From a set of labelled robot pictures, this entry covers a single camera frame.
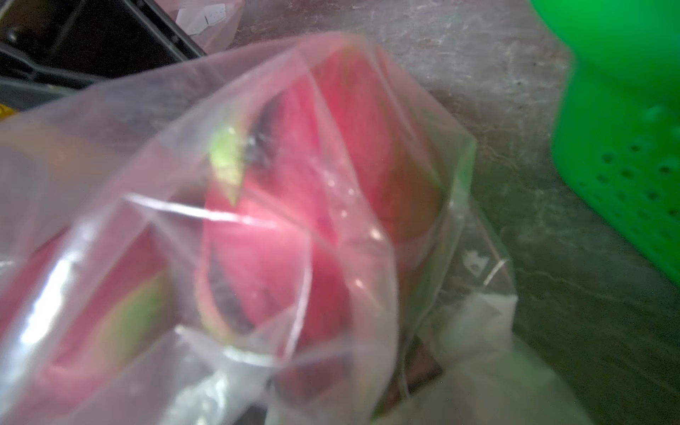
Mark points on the green plastic basket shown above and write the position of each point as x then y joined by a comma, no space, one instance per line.
616,138

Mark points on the bag dragon fruit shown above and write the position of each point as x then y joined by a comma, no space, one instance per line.
293,178
133,306

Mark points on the clear zip-top bag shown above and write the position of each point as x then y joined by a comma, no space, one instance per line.
211,24
84,176

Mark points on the yellow cup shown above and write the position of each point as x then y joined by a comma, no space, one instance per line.
6,112

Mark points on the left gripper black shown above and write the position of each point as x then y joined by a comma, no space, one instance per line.
50,49

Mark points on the clear zip-top bag front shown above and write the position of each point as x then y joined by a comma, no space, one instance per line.
211,24

